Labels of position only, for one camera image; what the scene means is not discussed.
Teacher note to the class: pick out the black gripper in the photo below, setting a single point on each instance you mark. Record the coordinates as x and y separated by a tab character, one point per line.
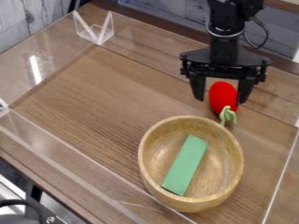
224	59

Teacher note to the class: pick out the green rectangular block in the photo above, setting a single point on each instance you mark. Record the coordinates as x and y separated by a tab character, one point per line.
184	165

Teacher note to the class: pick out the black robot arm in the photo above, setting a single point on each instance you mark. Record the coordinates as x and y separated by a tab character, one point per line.
228	15

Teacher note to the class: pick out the brown wooden bowl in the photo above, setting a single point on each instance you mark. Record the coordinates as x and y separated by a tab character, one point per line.
220	169

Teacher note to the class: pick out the red plush strawberry toy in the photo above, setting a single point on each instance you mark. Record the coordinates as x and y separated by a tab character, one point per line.
223	101

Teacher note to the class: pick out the clear acrylic corner bracket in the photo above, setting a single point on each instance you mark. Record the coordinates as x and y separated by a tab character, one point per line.
98	34

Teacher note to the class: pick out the clear acrylic front wall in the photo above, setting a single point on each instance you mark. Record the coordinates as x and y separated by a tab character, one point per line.
87	187

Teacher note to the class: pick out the black metal table frame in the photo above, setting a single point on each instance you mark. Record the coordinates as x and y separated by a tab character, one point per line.
23	211

